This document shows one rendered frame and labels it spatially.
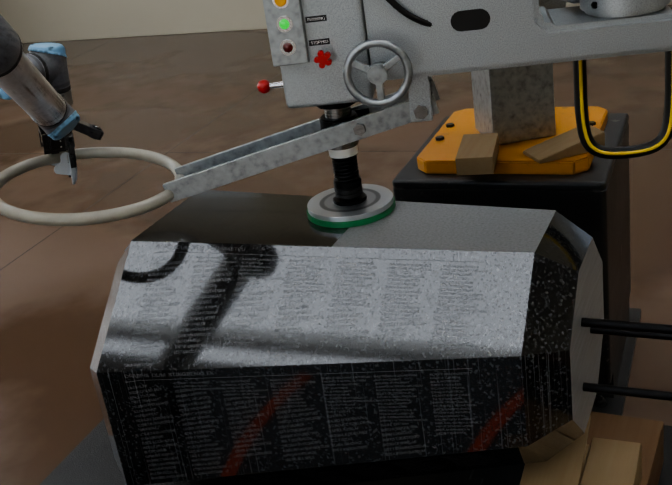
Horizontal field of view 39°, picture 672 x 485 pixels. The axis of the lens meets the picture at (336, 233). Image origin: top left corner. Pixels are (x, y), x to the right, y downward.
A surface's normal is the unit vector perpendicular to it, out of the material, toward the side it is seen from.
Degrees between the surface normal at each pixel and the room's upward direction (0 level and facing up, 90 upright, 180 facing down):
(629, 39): 90
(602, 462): 0
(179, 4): 90
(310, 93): 90
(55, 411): 0
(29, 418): 0
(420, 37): 90
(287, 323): 45
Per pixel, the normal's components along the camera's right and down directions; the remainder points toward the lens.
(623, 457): -0.14, -0.91
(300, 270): -0.33, -0.35
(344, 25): -0.11, 0.41
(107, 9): -0.35, 0.42
